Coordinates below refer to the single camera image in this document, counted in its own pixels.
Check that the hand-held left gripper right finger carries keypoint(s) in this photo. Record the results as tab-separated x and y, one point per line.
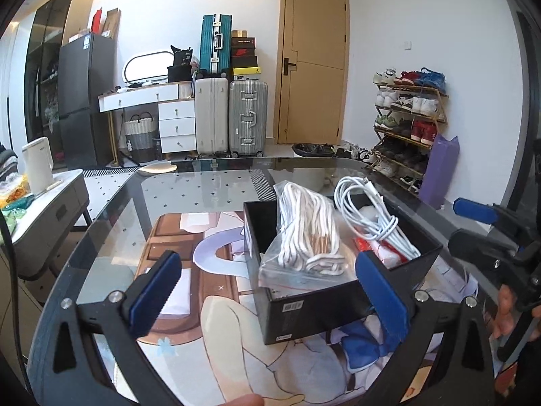
380	296

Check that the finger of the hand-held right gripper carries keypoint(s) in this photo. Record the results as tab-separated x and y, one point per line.
477	247
473	210

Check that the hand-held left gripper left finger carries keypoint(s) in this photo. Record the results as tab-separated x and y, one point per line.
156	292

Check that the clear bag with red label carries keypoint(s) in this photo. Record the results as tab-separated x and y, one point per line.
370	245

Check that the black cardboard box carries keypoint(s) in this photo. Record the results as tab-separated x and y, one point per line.
308	304

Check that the bag of grey white laces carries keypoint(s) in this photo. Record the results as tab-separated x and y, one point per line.
308	228

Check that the person's right hand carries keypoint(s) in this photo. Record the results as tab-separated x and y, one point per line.
505	308

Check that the person's left hand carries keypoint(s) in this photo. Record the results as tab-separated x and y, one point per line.
243	401

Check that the printed desk mat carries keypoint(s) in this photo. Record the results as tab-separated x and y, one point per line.
177	270

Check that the purple bag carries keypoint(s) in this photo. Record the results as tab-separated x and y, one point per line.
439	173

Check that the rows of shoes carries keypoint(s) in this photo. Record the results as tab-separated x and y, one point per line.
422	103

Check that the wooden shoe rack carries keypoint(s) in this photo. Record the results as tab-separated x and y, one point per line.
439	94

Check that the round white stool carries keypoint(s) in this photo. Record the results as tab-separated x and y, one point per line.
156	168

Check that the grey side cabinet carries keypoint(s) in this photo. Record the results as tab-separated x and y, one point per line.
46	224

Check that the shoes on floor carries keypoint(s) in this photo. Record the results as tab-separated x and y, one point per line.
357	152

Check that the woven basket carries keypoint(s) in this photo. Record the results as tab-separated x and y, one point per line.
139	139

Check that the black trash bin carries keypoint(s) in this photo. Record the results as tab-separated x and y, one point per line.
312	150

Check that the white vanity desk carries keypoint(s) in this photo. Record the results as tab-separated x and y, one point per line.
175	122

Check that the pile of snack packets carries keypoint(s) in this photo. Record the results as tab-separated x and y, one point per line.
15	196

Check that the white kettle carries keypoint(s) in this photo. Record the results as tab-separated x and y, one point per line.
38	165

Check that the white suitcase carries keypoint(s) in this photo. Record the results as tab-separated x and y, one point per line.
211	114

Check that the silver suitcase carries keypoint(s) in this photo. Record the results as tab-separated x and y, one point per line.
249	118

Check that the black fridge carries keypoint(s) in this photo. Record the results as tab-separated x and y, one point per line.
86	89

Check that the tan wooden door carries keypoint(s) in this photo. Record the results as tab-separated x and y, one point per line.
312	67

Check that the black round box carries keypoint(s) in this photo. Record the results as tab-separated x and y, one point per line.
179	74

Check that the oval mirror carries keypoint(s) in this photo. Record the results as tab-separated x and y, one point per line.
146	67

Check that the black paper bag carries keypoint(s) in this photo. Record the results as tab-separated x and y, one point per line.
182	57

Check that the dark plain shoe box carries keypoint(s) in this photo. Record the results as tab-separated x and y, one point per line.
244	61

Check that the dark glass cabinet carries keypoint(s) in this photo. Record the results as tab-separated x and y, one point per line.
44	72

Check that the teal suitcase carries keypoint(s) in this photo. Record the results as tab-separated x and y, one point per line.
211	46

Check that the black red shoe box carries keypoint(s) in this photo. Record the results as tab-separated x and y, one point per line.
244	51

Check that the black shoe box white label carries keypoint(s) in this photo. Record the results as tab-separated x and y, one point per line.
243	42

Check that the small tan box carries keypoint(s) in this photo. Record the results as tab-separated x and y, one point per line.
239	33

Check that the flat cardboard box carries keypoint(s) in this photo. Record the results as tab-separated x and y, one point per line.
110	23

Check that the red paper bag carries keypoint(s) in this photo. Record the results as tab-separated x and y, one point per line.
96	21

